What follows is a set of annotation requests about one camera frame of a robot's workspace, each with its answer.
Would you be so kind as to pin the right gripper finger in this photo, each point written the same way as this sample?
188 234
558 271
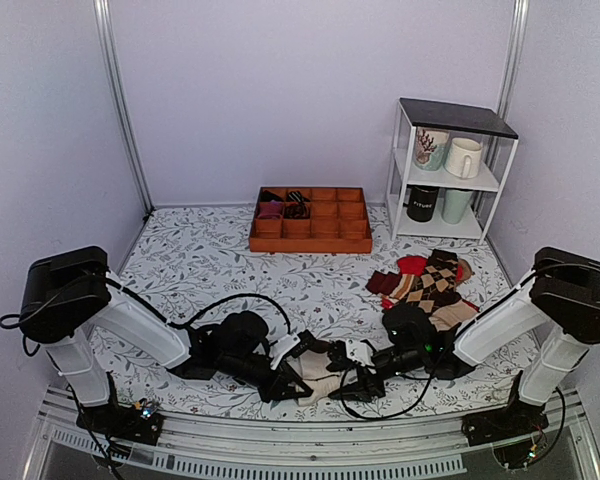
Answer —
350 391
338 358

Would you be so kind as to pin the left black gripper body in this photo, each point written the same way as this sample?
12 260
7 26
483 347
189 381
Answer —
282 379

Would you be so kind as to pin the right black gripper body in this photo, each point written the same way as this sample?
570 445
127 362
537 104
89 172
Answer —
364 376

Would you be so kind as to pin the cream and brown sock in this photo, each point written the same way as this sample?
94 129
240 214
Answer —
312 368

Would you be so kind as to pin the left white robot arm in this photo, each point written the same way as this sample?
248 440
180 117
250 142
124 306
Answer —
67 291

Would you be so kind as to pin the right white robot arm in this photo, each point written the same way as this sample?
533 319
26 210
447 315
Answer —
561 288

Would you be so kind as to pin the striped maroon sock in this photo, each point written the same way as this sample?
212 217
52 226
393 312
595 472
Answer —
392 285

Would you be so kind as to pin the red sock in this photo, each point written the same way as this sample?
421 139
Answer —
436 286

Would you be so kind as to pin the brown argyle sock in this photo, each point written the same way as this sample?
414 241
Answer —
432 285

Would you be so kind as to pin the wooden compartment tray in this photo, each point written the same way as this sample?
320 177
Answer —
338 224

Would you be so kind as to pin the floral tablecloth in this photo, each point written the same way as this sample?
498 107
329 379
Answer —
195 263

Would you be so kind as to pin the black striped rolled sock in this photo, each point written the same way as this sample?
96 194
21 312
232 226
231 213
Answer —
296 205

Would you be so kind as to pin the magenta rolled sock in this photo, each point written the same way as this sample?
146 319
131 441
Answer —
270 210

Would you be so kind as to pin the black mug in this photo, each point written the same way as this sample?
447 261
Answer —
422 202

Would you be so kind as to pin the dark rolled sock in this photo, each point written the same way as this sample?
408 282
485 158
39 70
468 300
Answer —
269 196

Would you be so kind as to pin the pale green cup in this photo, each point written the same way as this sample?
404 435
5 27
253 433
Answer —
456 202

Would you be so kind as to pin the white metal shelf rack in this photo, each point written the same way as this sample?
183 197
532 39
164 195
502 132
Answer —
483 125

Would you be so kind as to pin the floral pattern mug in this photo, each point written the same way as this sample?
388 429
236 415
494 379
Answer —
431 147

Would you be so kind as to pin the white ceramic mug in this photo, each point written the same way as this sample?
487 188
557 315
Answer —
464 158

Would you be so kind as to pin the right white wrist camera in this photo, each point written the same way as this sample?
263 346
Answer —
360 353

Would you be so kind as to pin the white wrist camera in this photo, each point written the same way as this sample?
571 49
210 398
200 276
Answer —
360 353
290 345

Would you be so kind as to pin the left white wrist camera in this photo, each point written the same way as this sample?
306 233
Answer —
290 345

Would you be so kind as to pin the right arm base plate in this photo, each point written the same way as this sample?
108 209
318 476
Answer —
503 423

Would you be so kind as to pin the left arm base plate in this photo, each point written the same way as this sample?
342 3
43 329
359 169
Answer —
119 422

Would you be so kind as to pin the right aluminium corner post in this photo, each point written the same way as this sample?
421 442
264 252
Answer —
513 56

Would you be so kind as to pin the aluminium corner post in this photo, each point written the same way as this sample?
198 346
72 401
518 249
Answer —
513 56
113 72

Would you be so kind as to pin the left aluminium corner post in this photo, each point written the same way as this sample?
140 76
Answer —
113 72

